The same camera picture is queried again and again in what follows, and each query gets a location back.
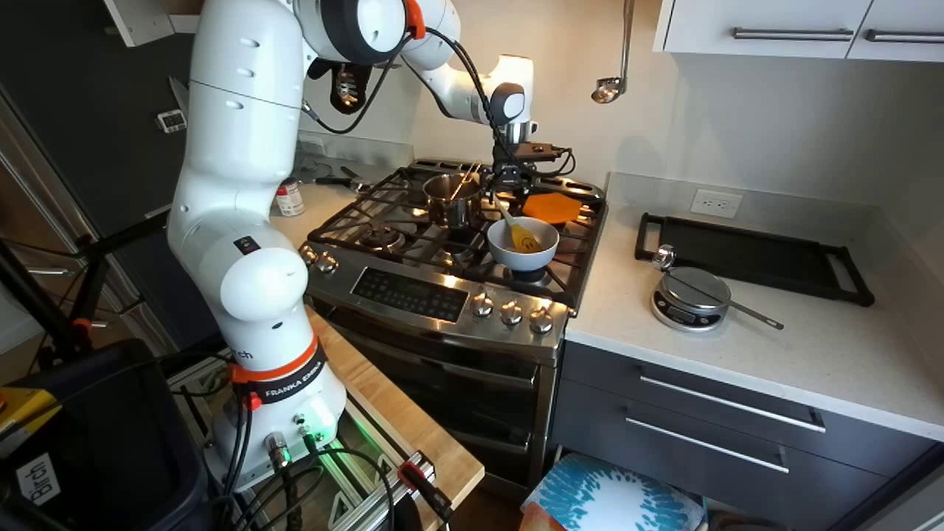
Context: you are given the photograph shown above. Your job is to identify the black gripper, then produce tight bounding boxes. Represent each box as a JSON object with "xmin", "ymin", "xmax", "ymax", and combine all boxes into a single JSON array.
[{"xmin": 491, "ymin": 117, "xmax": 540, "ymax": 195}]

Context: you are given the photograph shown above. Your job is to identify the stainless steel pot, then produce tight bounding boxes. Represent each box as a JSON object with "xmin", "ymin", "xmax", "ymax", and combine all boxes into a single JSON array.
[{"xmin": 420, "ymin": 170, "xmax": 487, "ymax": 238}]

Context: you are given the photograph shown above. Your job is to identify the orange silicone trivet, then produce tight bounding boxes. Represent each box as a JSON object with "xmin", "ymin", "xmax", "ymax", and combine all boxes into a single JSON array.
[{"xmin": 519, "ymin": 189, "xmax": 584, "ymax": 227}]

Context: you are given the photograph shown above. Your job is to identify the white bowl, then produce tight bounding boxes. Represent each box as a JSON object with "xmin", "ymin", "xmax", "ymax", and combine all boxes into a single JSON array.
[{"xmin": 482, "ymin": 214, "xmax": 564, "ymax": 275}]

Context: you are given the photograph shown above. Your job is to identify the hanging steel ladle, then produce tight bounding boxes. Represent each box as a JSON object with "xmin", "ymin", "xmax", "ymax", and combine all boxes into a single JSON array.
[{"xmin": 586, "ymin": 0, "xmax": 636, "ymax": 106}]

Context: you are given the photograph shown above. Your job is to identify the stainless steel gas range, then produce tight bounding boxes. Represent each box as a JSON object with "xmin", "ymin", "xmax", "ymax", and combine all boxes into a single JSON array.
[{"xmin": 297, "ymin": 155, "xmax": 611, "ymax": 490}]

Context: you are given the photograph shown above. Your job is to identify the small steel pan with lid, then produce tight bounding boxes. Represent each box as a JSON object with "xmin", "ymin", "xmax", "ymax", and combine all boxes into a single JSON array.
[{"xmin": 649, "ymin": 244, "xmax": 786, "ymax": 335}]

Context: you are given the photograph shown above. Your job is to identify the small white jar red lid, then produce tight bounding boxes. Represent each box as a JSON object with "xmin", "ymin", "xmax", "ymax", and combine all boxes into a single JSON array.
[{"xmin": 270, "ymin": 177, "xmax": 305, "ymax": 221}]

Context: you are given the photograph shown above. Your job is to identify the black griddle tray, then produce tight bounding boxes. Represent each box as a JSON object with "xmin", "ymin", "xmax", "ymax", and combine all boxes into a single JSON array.
[{"xmin": 631, "ymin": 210, "xmax": 878, "ymax": 308}]

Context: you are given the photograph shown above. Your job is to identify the wooden board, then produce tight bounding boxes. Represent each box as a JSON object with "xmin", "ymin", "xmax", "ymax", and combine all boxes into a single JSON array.
[{"xmin": 305, "ymin": 307, "xmax": 487, "ymax": 511}]

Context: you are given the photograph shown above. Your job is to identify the shallow grey drawer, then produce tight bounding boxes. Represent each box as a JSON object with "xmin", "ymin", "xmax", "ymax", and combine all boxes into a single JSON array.
[{"xmin": 558, "ymin": 335, "xmax": 938, "ymax": 477}]

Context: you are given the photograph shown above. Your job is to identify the wide white cabinet door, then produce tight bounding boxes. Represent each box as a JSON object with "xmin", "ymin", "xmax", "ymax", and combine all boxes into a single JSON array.
[{"xmin": 652, "ymin": 0, "xmax": 875, "ymax": 59}]

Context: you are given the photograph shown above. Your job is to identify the blue white patterned bag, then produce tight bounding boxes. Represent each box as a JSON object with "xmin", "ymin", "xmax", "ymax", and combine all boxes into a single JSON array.
[{"xmin": 519, "ymin": 452, "xmax": 708, "ymax": 531}]

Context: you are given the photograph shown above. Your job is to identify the deep grey drawer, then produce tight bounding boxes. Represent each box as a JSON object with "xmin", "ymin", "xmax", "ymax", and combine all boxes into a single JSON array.
[{"xmin": 547, "ymin": 381, "xmax": 887, "ymax": 531}]

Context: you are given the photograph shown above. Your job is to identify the narrow white cabinet door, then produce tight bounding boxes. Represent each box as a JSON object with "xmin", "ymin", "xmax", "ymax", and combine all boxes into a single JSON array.
[{"xmin": 847, "ymin": 0, "xmax": 944, "ymax": 65}]

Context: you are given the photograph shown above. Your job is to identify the black tripod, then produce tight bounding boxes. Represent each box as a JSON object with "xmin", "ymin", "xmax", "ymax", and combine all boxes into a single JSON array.
[{"xmin": 0, "ymin": 210, "xmax": 173, "ymax": 365}]

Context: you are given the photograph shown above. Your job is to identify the black bin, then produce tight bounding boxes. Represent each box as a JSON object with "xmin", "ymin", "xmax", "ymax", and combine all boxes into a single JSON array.
[{"xmin": 0, "ymin": 335, "xmax": 214, "ymax": 531}]

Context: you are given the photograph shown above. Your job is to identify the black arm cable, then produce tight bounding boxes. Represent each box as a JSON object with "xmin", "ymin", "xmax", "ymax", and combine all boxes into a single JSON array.
[{"xmin": 297, "ymin": 25, "xmax": 497, "ymax": 139}]

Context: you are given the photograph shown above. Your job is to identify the white wall outlet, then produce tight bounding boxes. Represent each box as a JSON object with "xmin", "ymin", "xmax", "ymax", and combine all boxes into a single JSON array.
[{"xmin": 686, "ymin": 185, "xmax": 746, "ymax": 221}]

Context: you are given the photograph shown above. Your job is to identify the black base cable bundle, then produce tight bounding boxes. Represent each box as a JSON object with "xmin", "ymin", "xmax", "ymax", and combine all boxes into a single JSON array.
[{"xmin": 208, "ymin": 393, "xmax": 456, "ymax": 531}]

